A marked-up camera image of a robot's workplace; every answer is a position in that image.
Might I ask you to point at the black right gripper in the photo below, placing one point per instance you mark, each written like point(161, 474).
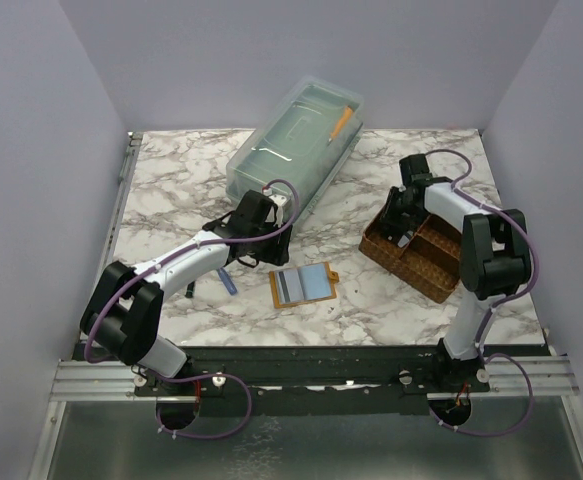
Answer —
point(397, 225)

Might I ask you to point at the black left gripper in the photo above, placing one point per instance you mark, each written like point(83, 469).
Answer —
point(279, 253)

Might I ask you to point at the grey credit card stack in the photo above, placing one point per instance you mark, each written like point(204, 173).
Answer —
point(404, 240)

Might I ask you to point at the silver credit card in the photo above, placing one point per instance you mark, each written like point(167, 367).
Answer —
point(289, 285)

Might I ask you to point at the tan card holder wallet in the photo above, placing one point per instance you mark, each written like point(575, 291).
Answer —
point(318, 282)

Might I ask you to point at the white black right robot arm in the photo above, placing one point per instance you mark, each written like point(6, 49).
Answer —
point(496, 263)

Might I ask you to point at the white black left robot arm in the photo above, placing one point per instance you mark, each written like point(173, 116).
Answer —
point(123, 313)

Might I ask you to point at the brown woven divided basket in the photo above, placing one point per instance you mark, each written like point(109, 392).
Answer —
point(428, 262)

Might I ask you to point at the blue red screwdriver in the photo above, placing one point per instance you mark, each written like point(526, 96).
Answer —
point(227, 281)

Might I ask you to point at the black green screwdriver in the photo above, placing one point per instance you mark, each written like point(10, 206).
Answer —
point(190, 290)

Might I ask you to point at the clear plastic storage box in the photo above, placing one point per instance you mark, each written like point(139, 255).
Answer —
point(292, 144)

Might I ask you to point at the orange utility knife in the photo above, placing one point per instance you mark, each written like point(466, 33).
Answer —
point(347, 113)

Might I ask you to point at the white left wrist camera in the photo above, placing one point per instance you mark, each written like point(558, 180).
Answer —
point(277, 211)

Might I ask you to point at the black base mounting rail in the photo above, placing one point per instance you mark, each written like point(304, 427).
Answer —
point(311, 381)

